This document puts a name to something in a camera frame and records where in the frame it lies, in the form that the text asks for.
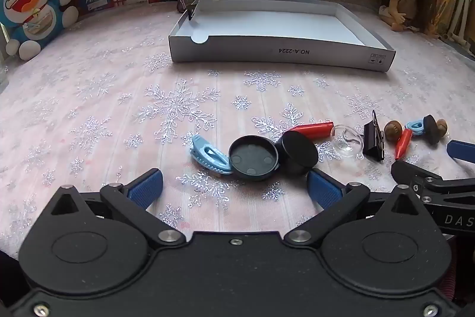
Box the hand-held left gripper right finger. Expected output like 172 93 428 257
283 169 425 248

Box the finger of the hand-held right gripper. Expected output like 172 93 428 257
446 140 475 165
391 160 444 196

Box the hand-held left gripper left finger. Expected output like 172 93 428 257
48 169 186 248

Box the red cone plastic peg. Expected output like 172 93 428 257
394 129 413 161

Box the large black binder clip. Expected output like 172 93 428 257
362 110 385 162

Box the red cylindrical plastic peg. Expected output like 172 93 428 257
287 121 335 140

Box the black round hollow lid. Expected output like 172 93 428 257
228 135 280 181

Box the white cardboard box tray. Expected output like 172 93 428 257
168 0 396 73

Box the clear glass dome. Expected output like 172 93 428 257
330 125 365 159

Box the pink snowflake tablecloth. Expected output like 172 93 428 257
0 0 475 266

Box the small black binder clip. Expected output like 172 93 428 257
177 0 202 21

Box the blue cat plush toy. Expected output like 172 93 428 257
0 0 79 61

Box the white plastic pipe frame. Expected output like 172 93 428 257
447 0 475 50

